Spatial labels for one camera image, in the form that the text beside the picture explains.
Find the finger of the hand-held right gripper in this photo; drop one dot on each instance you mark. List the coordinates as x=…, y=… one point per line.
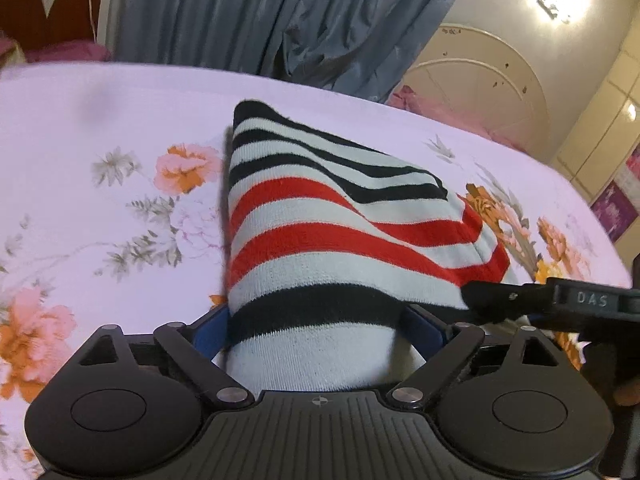
x=520, y=297

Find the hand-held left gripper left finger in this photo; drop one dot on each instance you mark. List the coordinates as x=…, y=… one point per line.
x=210, y=332

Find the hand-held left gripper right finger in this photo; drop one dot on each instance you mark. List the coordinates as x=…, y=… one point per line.
x=425, y=330

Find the striped knit sweater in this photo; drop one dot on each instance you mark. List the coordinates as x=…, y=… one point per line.
x=320, y=240

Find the person's right hand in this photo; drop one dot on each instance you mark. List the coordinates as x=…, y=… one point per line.
x=629, y=393

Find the pink floral bed sheet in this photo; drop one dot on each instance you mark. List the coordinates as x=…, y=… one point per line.
x=100, y=200

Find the cream wardrobe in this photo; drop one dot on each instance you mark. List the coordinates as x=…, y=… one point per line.
x=605, y=125

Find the pink cloth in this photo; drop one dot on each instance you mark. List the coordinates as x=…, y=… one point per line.
x=450, y=115

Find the cream round headboard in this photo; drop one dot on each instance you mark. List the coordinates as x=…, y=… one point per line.
x=480, y=80

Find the pink pillow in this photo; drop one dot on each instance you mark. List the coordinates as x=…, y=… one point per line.
x=70, y=51

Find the grey blue curtain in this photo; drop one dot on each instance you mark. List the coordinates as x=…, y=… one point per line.
x=280, y=15

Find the white and red headboard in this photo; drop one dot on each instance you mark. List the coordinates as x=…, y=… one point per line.
x=55, y=0

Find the purple wall poster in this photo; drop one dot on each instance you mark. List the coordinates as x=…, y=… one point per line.
x=617, y=195

